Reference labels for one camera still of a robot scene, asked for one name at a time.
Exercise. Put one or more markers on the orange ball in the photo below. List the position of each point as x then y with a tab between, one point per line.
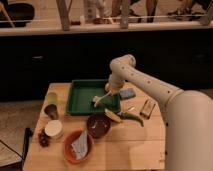
107	87

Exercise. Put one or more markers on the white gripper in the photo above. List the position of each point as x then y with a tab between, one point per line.
115	84

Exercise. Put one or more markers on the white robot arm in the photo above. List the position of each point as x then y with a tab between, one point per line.
188	120

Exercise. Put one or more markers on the white round container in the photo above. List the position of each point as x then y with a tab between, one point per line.
54	129

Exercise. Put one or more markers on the dark grape bunch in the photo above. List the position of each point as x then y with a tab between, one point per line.
43	138

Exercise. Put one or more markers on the white crumpled paper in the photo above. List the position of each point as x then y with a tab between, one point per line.
80	145

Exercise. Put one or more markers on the yellow green cup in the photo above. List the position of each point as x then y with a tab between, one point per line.
51	98

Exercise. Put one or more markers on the black table clamp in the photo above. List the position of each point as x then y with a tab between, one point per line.
27	135

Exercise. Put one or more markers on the green chili pepper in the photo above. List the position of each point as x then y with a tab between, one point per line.
128	116

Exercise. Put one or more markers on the green plastic tray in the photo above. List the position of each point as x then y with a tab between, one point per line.
81	93

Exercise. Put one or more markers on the blue sponge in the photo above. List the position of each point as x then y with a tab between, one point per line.
127	94

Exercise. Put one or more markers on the small wooden box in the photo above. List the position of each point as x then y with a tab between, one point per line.
147	108

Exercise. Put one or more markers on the dark red bowl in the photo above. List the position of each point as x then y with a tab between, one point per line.
98	125

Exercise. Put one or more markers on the orange bowl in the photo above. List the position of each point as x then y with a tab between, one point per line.
68	151

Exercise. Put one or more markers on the white dish brush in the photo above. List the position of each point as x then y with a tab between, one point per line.
97	99

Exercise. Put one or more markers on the yellow corn cob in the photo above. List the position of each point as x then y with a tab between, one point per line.
112	116

